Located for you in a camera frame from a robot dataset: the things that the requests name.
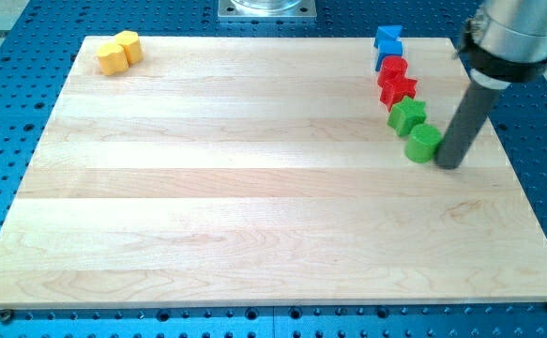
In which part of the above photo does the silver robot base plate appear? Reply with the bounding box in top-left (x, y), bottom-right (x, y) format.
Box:
top-left (217, 0), bottom-right (317, 21)

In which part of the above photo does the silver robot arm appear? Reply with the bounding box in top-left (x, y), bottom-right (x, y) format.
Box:
top-left (459, 0), bottom-right (547, 90)

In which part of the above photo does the blue triangle block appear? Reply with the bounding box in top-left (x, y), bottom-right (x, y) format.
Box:
top-left (374, 25), bottom-right (403, 48)

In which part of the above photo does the yellow heart block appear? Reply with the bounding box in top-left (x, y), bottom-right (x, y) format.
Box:
top-left (97, 42), bottom-right (129, 75)

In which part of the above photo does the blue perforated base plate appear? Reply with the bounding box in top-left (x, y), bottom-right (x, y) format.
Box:
top-left (0, 1), bottom-right (547, 337)

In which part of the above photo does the red star block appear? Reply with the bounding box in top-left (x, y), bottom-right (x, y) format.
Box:
top-left (380, 75), bottom-right (418, 111)

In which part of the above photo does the green star block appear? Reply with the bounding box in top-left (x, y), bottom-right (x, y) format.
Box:
top-left (387, 96), bottom-right (427, 137)

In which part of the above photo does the red round block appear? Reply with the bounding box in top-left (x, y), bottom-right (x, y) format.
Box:
top-left (377, 55), bottom-right (408, 86)

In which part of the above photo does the blue cube block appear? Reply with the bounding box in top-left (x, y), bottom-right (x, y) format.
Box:
top-left (375, 40), bottom-right (403, 72)

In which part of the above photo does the yellow hexagon block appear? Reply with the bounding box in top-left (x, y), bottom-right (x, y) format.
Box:
top-left (114, 30), bottom-right (144, 65)

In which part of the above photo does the light wooden board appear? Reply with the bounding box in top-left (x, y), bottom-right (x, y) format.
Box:
top-left (0, 36), bottom-right (547, 309)

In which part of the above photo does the green circle block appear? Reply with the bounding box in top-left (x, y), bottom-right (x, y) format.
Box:
top-left (404, 124), bottom-right (442, 163)

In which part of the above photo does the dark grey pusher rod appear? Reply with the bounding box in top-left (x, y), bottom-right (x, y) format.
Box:
top-left (434, 69), bottom-right (510, 169)

